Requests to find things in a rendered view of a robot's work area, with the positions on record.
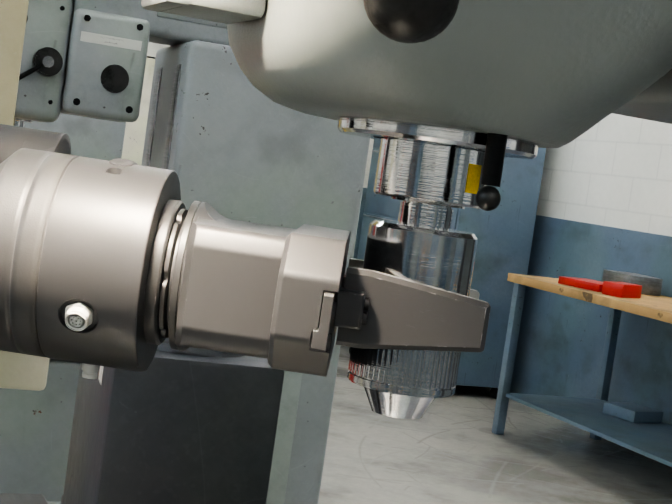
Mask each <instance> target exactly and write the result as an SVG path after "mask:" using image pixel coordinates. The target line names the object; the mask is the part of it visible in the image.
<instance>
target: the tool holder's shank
mask: <svg viewBox="0 0 672 504"><path fill-rule="evenodd" d="M391 198H392V199H397V200H403V201H402V202H400V209H399V216H398V221H399V223H401V224H405V225H411V226H418V227H424V228H432V229H439V230H449V229H451V225H452V218H453V211H454V209H452V208H461V209H464V207H461V206H454V205H447V204H439V203H432V202H425V201H418V200H411V199H405V198H398V197H391Z"/></svg>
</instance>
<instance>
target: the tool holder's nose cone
mask: <svg viewBox="0 0 672 504"><path fill-rule="evenodd" d="M364 389H365V392H366V395H367V398H368V401H369V404H370V407H371V410H372V411H373V412H375V413H378V414H381V415H384V416H388V417H394V418H400V419H420V418H422V417H423V415H424V414H425V412H426V411H427V410H428V408H429V407H430V405H431V404H432V403H433V401H434V400H435V398H424V397H413V396H405V395H398V394H392V393H387V392H382V391H377V390H373V389H369V388H366V387H364Z"/></svg>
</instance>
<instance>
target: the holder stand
mask: <svg viewBox="0 0 672 504"><path fill-rule="evenodd" d="M82 372H83V370H82V363H80V370H79V378H78V386H77V393H76V401H75V409H74V417H73V424H72V432H71V440H70V447H69V455H68V463H67V470H66V478H65V486H64V494H63V501H62V504H266V502H267V495H268V487H269V480H270V473H271V466H272V459H273V452H274V445H275V437H276V430H277V423H278V416H279V409H280V402H281V395H282V388H283V380H284V373H285V372H284V370H278V369H272V368H271V367H270V365H269V364H268V359H266V358H260V357H253V356H246V355H240V354H233V353H226V352H220V351H213V350H207V349H200V348H193V347H189V348H188V349H186V350H185V351H180V350H173V349H171V347H170V344H169V338H166V339H165V341H164V342H163V343H162V344H160V345H158V348H157V351H156V353H155V356H154V358H153V360H152V362H151V364H150V366H149V367H148V369H147V370H146V371H144V372H138V371H131V370H124V369H118V368H111V367H105V366H100V369H99V372H98V373H97V374H98V376H97V378H96V379H88V378H83V377H82Z"/></svg>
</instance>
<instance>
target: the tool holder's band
mask: <svg viewBox="0 0 672 504"><path fill-rule="evenodd" d="M367 242H368V243H371V244H375V245H379V246H384V247H389V248H395V249H401V250H407V251H413V252H420V253H427V254H435V255H442V256H451V257H461V258H474V257H475V255H476V248H477V242H478V240H477V237H476V236H475V235H474V234H473V233H469V232H464V231H459V230H453V229H449V230H439V229H432V228H424V227H418V226H411V225H405V224H401V223H399V222H398V221H389V220H379V219H374V220H373V221H372V222H370V223H369V228H368V235H367Z"/></svg>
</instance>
